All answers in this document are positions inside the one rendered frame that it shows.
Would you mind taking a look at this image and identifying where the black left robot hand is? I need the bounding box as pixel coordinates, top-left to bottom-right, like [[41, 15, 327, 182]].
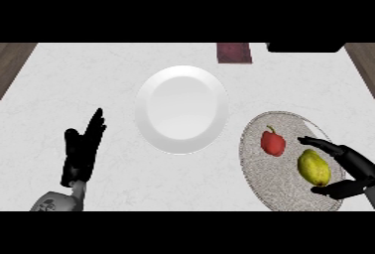
[[60, 107, 107, 189]]

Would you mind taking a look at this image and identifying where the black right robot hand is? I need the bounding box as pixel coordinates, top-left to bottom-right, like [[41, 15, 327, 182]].
[[295, 135, 375, 200]]

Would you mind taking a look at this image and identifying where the yellow-green pear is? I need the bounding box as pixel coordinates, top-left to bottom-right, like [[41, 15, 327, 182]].
[[295, 148, 331, 188]]

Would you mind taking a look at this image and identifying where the grey round placemat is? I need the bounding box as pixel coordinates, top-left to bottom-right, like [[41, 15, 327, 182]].
[[237, 110, 348, 212]]

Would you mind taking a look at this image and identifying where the white round plate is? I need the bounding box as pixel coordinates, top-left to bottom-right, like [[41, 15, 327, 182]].
[[134, 64, 230, 156]]

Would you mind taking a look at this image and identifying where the red bell pepper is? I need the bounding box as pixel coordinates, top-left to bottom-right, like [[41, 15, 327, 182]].
[[259, 125, 286, 158]]

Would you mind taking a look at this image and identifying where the black appliance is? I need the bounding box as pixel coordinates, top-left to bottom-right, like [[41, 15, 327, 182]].
[[265, 43, 345, 54]]

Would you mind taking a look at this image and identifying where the dark red box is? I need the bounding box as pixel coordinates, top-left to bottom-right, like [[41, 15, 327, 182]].
[[215, 43, 253, 64]]

